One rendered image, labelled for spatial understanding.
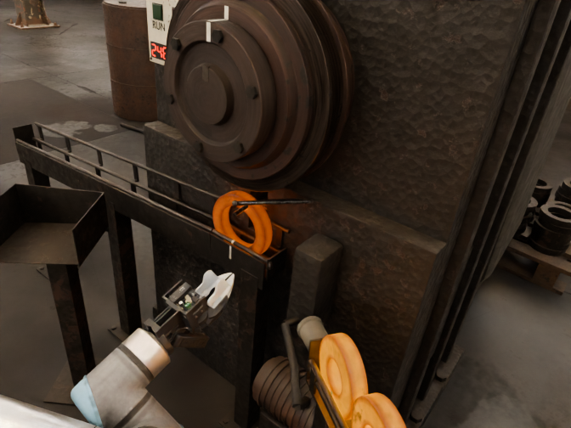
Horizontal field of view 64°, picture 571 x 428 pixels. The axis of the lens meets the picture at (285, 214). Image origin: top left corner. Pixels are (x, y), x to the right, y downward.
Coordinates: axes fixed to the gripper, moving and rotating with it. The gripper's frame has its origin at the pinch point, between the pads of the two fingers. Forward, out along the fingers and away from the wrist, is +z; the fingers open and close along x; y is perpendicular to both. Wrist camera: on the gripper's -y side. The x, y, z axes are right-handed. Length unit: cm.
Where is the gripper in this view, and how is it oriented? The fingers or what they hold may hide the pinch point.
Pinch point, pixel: (228, 279)
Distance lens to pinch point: 101.3
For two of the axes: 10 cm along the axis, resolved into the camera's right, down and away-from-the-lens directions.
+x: -7.8, -4.0, 4.9
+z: 6.3, -5.9, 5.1
